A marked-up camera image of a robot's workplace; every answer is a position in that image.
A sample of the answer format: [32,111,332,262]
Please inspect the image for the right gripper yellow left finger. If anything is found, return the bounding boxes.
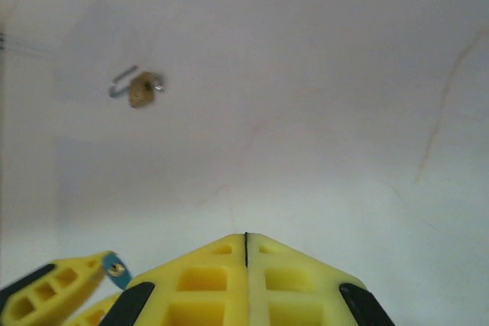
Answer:
[101,232,251,326]

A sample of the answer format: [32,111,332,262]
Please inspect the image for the brass padlock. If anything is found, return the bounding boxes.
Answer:
[108,65,157,110]

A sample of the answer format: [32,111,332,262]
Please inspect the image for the small dark blue chip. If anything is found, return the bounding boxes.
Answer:
[101,251,134,292]

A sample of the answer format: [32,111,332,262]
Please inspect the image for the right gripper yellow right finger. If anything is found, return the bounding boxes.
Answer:
[246,232,397,326]

